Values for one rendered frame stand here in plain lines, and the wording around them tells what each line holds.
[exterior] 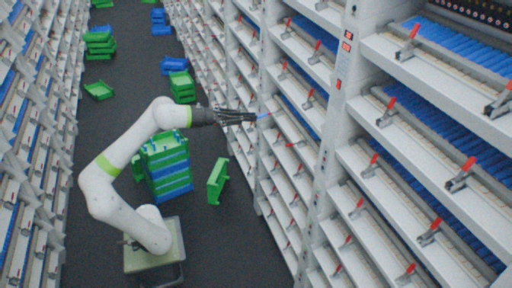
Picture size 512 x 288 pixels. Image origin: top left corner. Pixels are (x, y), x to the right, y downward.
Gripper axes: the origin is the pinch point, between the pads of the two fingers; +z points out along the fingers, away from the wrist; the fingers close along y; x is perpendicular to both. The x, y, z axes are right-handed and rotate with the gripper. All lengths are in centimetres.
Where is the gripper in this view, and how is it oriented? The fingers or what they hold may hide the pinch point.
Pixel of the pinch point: (248, 116)
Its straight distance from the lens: 149.5
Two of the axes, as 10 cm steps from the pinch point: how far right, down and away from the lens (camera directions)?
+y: -3.3, -5.9, 7.4
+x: -2.0, 8.1, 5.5
